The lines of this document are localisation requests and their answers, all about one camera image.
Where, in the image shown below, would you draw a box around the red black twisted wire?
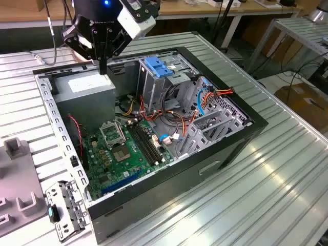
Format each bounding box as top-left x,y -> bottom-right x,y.
67,114 -> 85,161

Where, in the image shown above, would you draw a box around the grey parts rack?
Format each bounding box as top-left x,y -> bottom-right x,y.
0,137 -> 50,238

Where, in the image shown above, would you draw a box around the black stand pole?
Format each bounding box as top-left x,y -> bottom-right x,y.
210,0 -> 235,51

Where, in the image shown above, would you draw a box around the grey optical drive cage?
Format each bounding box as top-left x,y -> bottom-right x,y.
137,51 -> 202,115

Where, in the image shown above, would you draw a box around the blue data wire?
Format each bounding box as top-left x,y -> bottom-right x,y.
197,78 -> 212,116

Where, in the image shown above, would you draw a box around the silver socket cover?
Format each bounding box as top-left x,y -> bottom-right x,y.
99,120 -> 128,151

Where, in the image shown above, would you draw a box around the blue drive latch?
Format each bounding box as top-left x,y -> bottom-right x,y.
144,56 -> 175,79

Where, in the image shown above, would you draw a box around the grey power supply unit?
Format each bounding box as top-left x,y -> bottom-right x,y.
52,69 -> 117,134

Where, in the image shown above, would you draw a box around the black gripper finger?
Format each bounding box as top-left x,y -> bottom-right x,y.
102,27 -> 133,75
61,23 -> 104,75

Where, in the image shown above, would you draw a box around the large brown cardboard box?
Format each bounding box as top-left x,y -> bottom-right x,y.
274,82 -> 328,134

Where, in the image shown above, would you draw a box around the black open PC case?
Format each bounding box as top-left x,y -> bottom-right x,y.
32,46 -> 269,245

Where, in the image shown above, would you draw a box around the orange black wire bundle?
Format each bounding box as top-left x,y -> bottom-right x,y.
115,93 -> 199,140

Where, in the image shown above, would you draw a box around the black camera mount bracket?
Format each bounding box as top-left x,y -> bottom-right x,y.
122,0 -> 161,24

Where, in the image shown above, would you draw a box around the silver disk bay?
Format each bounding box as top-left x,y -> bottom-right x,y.
176,75 -> 254,159

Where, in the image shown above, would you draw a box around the orange red disk power wire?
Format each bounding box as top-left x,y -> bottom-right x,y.
201,86 -> 235,108

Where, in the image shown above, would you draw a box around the CPU socket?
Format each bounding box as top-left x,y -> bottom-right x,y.
110,145 -> 134,164

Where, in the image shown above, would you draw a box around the black cable grey connector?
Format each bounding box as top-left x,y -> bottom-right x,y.
25,0 -> 57,66

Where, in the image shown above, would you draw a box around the green motherboard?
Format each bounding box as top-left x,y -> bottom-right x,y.
81,119 -> 177,202

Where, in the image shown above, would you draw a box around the black latch teal tab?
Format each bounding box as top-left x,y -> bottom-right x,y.
47,203 -> 62,224

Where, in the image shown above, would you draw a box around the black RAM slot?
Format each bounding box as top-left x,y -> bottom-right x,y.
133,122 -> 161,164
136,121 -> 165,162
127,123 -> 156,167
130,122 -> 159,166

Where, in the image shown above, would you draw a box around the blue expansion slot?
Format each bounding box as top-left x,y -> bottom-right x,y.
101,169 -> 144,195

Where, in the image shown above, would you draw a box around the silver slot cover bracket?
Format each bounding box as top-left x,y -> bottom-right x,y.
45,179 -> 91,243

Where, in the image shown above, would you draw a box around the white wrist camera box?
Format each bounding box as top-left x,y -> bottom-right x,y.
117,4 -> 157,40

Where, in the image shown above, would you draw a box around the yellow black power wires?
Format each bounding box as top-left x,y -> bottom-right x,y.
122,98 -> 141,116

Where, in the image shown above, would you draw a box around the wooden desk white legs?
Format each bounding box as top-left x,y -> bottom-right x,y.
0,0 -> 304,49

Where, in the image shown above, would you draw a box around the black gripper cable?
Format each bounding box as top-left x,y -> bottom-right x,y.
60,0 -> 75,28

